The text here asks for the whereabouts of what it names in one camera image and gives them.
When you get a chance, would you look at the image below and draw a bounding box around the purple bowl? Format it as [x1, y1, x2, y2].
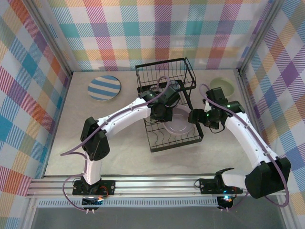
[163, 105, 196, 136]

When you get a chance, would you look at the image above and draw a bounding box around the black wire dish rack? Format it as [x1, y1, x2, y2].
[135, 57, 204, 154]

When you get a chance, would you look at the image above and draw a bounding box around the cream bowl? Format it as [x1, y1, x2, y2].
[209, 76, 236, 98]

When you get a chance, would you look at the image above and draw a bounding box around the blue striped plate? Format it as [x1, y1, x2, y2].
[87, 75, 122, 103]

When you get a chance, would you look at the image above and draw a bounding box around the small controller board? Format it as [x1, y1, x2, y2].
[216, 194, 236, 211]
[82, 196, 105, 208]

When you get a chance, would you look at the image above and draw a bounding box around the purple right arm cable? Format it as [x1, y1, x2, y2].
[199, 83, 291, 208]

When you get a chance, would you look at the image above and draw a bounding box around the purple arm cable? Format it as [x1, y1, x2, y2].
[61, 75, 178, 213]
[199, 83, 291, 208]

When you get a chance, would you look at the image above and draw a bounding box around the aluminium side rail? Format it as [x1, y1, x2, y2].
[234, 68, 262, 134]

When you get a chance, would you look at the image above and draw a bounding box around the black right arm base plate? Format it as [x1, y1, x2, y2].
[199, 178, 244, 194]

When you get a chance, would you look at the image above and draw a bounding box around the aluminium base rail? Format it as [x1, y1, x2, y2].
[25, 175, 288, 198]

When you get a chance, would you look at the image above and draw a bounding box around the aluminium frame post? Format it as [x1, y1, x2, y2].
[25, 0, 73, 77]
[238, 0, 286, 73]

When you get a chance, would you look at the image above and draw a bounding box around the slotted cable duct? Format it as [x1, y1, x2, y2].
[35, 199, 219, 208]

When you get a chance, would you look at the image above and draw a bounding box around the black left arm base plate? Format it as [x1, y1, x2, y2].
[72, 180, 117, 197]

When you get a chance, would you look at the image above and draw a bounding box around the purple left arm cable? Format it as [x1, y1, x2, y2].
[61, 75, 178, 213]

